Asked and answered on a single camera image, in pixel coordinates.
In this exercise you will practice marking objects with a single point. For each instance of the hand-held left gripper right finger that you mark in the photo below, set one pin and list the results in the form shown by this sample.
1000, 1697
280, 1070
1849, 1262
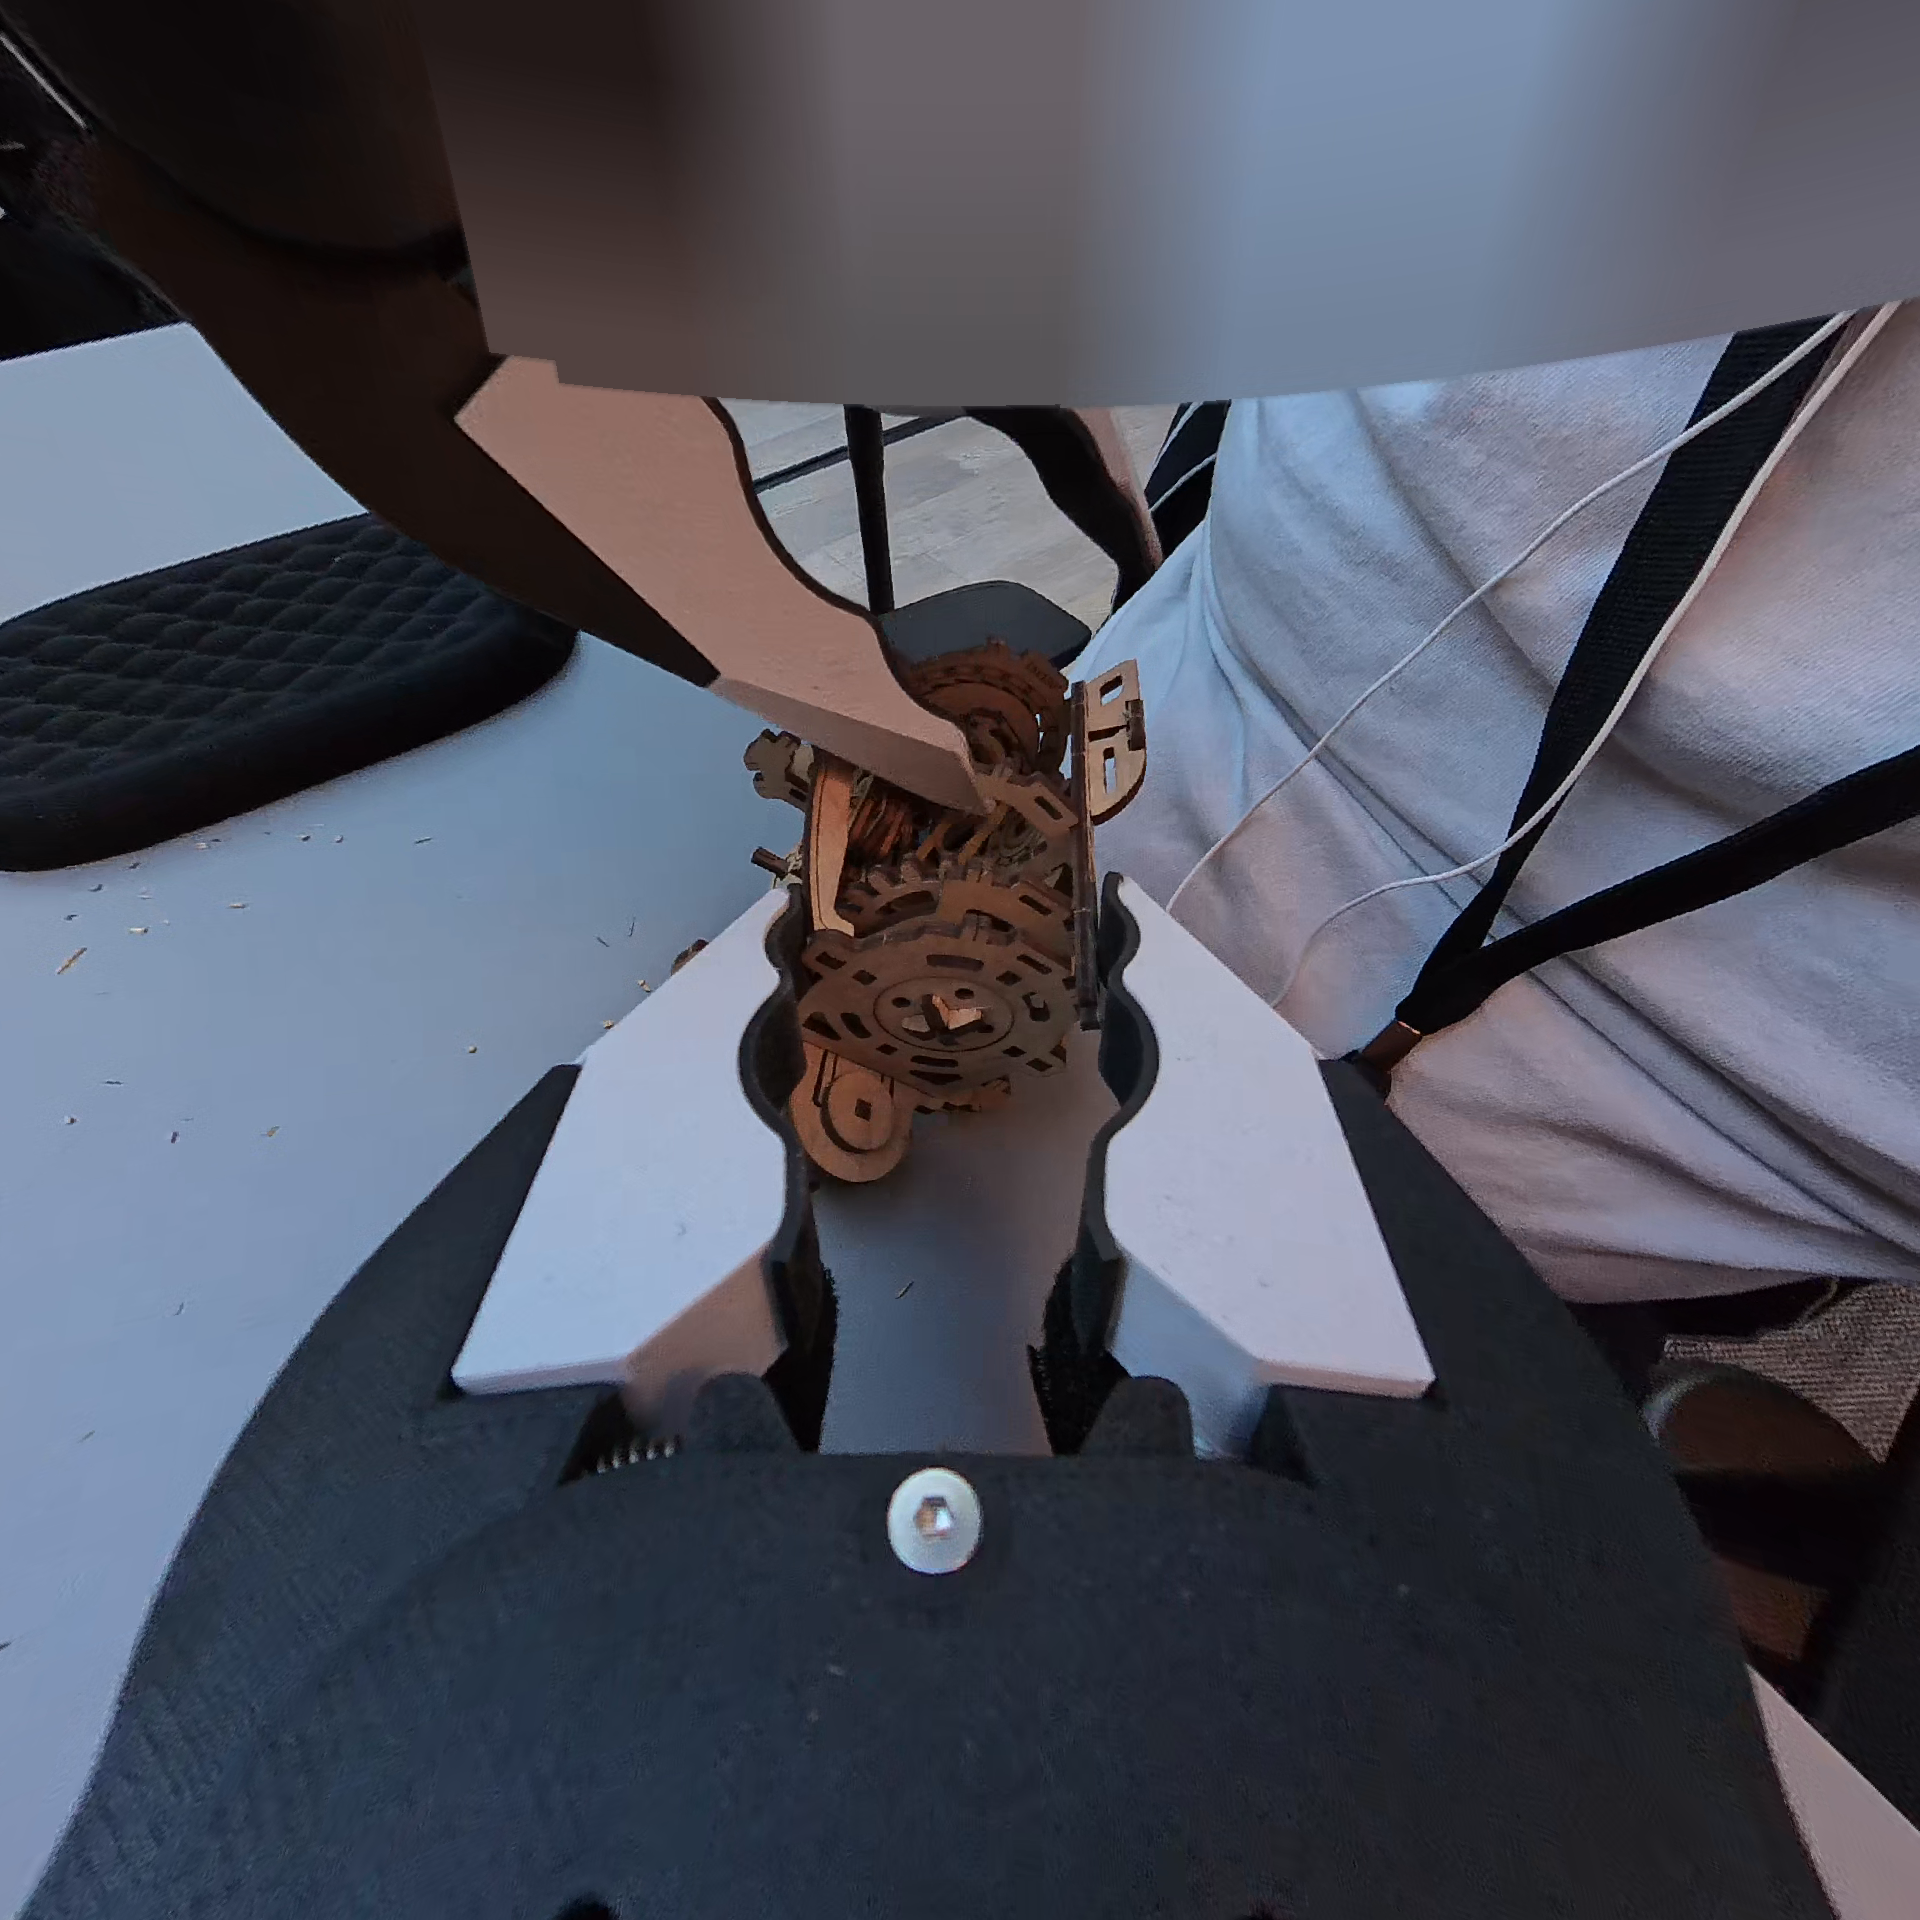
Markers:
1261, 1201

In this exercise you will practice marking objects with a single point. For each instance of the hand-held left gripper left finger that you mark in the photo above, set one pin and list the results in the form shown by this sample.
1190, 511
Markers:
630, 1201

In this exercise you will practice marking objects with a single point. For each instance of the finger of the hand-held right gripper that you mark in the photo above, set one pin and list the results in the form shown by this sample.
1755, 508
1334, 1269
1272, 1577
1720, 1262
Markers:
1133, 488
674, 570

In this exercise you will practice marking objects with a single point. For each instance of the wooden mechanical gear model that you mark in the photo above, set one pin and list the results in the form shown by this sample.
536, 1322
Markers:
931, 1004

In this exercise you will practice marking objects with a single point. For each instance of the white desk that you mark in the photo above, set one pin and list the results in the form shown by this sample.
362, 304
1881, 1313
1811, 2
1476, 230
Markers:
300, 1051

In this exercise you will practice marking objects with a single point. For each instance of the black chair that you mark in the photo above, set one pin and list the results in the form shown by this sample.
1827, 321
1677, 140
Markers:
990, 614

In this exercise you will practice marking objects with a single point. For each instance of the black quilted mouse pad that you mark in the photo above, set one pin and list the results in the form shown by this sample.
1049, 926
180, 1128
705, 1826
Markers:
255, 674

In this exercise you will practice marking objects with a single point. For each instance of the person in white shirt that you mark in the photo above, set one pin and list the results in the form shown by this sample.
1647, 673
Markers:
1724, 1081

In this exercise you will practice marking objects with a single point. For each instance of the brown shoe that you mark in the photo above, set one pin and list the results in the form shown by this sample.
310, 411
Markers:
1755, 1485

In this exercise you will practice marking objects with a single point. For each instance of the grey woven fabric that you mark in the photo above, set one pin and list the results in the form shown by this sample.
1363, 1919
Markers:
1830, 1364

